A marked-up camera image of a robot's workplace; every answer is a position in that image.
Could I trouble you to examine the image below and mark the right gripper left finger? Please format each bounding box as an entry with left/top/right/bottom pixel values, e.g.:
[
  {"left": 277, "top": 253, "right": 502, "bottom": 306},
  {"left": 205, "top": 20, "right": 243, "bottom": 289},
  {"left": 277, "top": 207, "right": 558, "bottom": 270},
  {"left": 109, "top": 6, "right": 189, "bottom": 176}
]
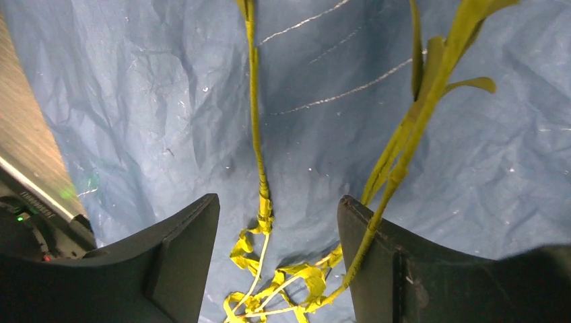
[{"left": 1, "top": 193, "right": 220, "bottom": 322}]

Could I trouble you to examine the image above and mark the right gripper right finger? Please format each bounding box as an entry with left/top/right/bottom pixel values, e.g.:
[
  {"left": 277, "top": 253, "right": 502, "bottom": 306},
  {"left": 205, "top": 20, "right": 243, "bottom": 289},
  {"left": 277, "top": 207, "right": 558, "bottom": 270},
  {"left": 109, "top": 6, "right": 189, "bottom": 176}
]
[{"left": 350, "top": 220, "right": 570, "bottom": 322}]

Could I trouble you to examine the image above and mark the blue paper flower bouquet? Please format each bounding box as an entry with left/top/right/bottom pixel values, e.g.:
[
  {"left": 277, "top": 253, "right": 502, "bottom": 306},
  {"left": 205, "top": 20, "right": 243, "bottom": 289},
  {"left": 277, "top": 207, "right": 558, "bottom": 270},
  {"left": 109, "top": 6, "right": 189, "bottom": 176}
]
[{"left": 1, "top": 1, "right": 570, "bottom": 321}]

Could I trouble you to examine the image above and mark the light blue flower stem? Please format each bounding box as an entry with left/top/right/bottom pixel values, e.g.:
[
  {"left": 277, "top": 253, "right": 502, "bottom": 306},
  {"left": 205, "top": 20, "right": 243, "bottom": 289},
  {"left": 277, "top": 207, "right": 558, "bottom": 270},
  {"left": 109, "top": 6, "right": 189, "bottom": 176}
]
[{"left": 249, "top": 0, "right": 520, "bottom": 323}]

